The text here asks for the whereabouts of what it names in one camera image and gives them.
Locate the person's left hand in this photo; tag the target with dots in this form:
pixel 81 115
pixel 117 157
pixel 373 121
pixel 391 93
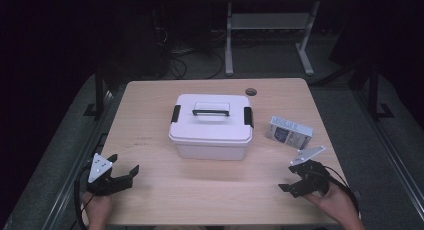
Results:
pixel 97 210

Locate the person's right hand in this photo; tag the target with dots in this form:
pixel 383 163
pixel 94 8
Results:
pixel 336 206

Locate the grey metal desk frame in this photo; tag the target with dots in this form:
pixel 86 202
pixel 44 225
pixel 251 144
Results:
pixel 266 21

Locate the white plastic storage box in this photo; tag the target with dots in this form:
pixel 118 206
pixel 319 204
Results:
pixel 211 150

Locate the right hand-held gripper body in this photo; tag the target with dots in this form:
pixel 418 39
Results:
pixel 315 176

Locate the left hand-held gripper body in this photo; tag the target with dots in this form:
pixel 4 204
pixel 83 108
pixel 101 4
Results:
pixel 98 168

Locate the aluminium floor rail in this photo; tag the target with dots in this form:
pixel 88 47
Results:
pixel 393 150
pixel 83 156

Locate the black metal post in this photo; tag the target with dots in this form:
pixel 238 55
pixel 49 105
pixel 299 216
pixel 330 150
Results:
pixel 99 90
pixel 374 90

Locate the small blue and white carton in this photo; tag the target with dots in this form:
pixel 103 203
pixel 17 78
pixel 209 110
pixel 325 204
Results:
pixel 288 132

